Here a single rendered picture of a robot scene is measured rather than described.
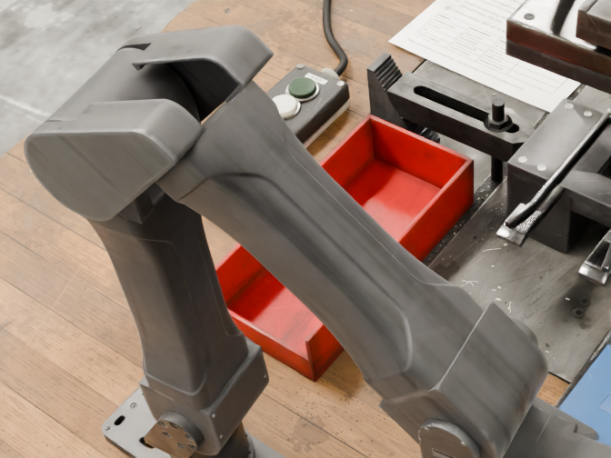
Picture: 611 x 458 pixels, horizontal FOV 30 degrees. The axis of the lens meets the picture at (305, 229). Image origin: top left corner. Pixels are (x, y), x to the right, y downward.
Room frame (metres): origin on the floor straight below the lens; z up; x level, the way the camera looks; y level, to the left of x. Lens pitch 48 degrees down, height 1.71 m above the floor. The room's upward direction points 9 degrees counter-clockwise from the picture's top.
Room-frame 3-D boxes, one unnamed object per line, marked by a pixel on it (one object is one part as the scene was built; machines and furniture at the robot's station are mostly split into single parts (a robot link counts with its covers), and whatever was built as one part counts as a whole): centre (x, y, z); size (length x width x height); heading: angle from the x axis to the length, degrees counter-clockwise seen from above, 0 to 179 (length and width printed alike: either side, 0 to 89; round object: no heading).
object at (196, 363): (0.49, 0.09, 1.15); 0.07 x 0.06 x 0.33; 142
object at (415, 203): (0.69, -0.03, 0.93); 0.25 x 0.12 x 0.06; 135
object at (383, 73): (0.84, -0.12, 0.95); 0.06 x 0.03 x 0.09; 45
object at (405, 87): (0.80, -0.16, 0.95); 0.15 x 0.03 x 0.10; 45
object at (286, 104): (0.88, 0.00, 0.93); 0.03 x 0.03 x 0.02
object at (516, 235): (0.64, -0.19, 0.98); 0.07 x 0.02 x 0.01; 135
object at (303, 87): (0.91, -0.02, 0.93); 0.03 x 0.03 x 0.02
